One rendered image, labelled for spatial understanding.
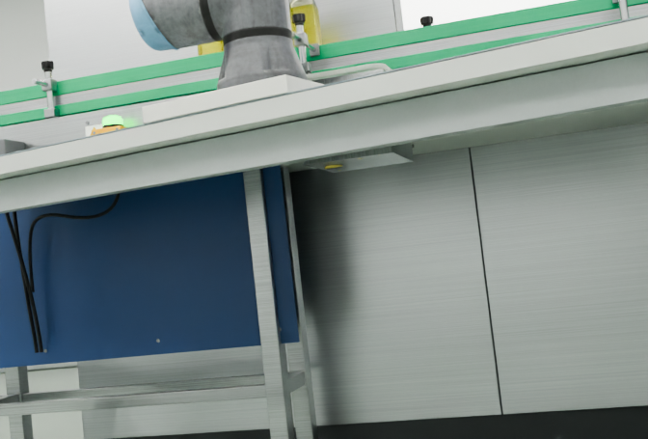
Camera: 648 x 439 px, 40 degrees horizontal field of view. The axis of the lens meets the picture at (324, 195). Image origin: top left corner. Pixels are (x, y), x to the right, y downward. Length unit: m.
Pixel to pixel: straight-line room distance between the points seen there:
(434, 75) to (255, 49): 0.33
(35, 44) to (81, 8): 3.67
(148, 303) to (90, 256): 0.18
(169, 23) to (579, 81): 0.68
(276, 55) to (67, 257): 0.85
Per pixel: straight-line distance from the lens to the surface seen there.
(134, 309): 2.02
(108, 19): 2.43
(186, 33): 1.52
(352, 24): 2.16
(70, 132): 2.08
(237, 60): 1.45
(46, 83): 2.11
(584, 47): 1.20
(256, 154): 1.43
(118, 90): 2.06
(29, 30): 6.19
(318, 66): 1.99
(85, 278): 2.07
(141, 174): 1.56
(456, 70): 1.24
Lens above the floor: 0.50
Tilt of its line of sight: 4 degrees up
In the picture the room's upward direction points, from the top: 6 degrees counter-clockwise
